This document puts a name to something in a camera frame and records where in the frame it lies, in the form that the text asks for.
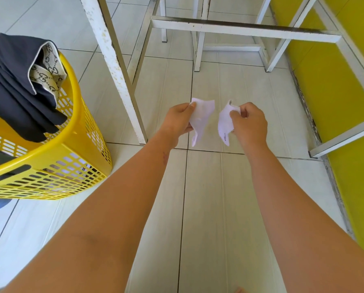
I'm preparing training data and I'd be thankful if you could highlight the person's left hand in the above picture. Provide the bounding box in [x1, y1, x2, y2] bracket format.
[159, 102, 197, 149]

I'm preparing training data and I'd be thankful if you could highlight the black garment with patterned lining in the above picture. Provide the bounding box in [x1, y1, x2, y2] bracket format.
[0, 29, 69, 143]

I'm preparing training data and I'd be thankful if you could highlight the yellow plastic laundry basket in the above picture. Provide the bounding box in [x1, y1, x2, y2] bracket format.
[0, 51, 113, 201]

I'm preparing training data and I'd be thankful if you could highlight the person's right hand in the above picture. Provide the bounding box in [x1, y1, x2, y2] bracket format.
[229, 102, 268, 151]

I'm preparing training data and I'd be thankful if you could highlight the white metal stool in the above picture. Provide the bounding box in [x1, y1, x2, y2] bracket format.
[159, 0, 319, 73]

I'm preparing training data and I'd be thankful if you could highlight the person's right forearm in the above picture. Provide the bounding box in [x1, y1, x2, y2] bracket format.
[244, 143, 364, 293]

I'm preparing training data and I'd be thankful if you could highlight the person's left forearm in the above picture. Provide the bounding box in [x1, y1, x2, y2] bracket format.
[1, 134, 178, 293]

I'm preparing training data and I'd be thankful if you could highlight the white metal table frame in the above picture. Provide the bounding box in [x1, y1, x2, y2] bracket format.
[79, 0, 364, 159]

